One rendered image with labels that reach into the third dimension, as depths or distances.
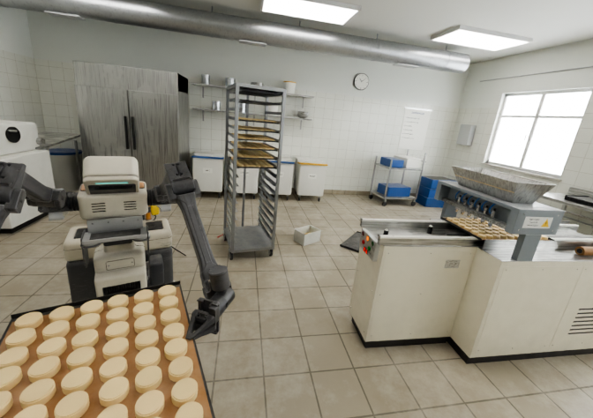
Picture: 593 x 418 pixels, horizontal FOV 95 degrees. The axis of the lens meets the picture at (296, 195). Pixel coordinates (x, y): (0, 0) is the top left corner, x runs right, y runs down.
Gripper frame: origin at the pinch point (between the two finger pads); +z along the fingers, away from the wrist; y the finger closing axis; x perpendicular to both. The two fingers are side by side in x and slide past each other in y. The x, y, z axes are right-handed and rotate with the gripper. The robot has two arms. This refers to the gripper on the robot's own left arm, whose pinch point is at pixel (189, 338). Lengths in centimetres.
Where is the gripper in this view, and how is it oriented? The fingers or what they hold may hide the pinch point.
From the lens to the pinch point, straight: 83.4
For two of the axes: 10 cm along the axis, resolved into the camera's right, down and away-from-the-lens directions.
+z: -2.5, 2.5, -9.3
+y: -0.9, 9.6, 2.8
